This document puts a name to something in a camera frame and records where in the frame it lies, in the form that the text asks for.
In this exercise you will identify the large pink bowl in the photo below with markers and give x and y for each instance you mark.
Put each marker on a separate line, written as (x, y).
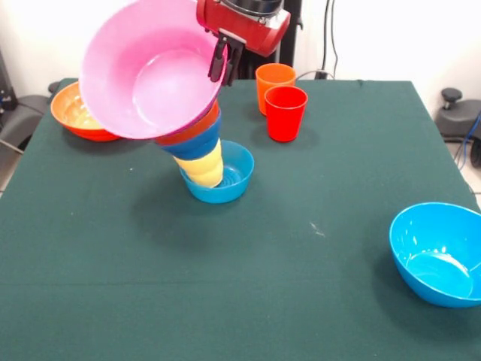
(124, 82)

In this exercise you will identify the small orange bowl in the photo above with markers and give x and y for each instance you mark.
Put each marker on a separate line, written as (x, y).
(188, 135)

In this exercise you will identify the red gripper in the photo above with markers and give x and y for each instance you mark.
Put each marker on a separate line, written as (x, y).
(255, 32)

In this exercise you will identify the yellow cup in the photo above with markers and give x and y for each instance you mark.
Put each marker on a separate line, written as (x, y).
(204, 171)

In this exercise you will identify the large light blue bowl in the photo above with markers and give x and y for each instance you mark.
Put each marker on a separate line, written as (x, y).
(432, 255)

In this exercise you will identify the small dark blue bowl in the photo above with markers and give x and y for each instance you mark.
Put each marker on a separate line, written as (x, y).
(199, 144)

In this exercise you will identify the large orange bowl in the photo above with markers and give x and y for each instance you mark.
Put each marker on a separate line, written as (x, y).
(71, 116)

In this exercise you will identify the small light blue bowl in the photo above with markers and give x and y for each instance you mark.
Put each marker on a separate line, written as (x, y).
(233, 188)

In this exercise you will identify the red cup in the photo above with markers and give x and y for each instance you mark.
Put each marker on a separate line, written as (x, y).
(283, 120)

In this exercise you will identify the dark green table cloth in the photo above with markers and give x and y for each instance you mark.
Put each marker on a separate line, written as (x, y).
(240, 263)

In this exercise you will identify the orange cup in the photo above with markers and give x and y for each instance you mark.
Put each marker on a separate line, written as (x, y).
(274, 77)

